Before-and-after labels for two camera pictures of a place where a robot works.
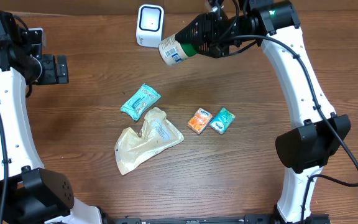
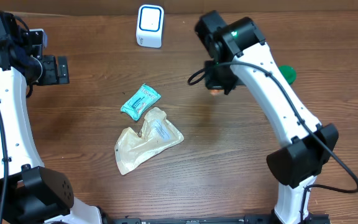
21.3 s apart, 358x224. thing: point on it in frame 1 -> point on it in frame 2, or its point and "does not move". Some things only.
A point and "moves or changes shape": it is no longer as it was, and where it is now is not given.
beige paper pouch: x=158 y=135 does not move
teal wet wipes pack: x=144 y=97 does not move
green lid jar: x=173 y=51 moves or changes shape
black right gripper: x=201 y=23 -> x=213 y=82
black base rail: x=209 y=219 does not move
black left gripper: x=53 y=76 does not move
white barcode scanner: x=150 y=27 does not move
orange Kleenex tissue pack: x=199 y=120 -> x=215 y=91
